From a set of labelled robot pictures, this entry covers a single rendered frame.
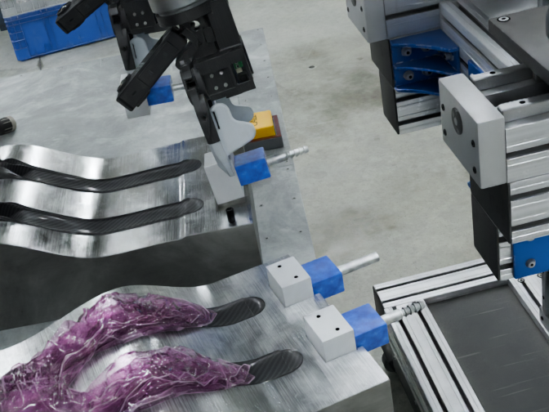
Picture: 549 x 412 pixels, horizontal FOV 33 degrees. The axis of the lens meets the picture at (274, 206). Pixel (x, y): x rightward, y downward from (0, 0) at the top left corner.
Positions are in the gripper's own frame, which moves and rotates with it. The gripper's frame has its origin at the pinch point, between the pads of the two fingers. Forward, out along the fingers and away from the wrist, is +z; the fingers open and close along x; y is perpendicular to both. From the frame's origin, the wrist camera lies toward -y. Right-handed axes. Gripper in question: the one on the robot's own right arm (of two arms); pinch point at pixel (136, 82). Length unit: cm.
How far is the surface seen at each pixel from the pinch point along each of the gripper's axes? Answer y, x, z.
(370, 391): 23, -64, 10
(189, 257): 5.7, -36.0, 9.4
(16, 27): -85, 278, 79
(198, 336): 7, -54, 8
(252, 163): 15.7, -30.9, 0.7
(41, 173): -13.9, -17.1, 3.4
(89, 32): -55, 283, 89
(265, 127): 18.0, -0.4, 11.5
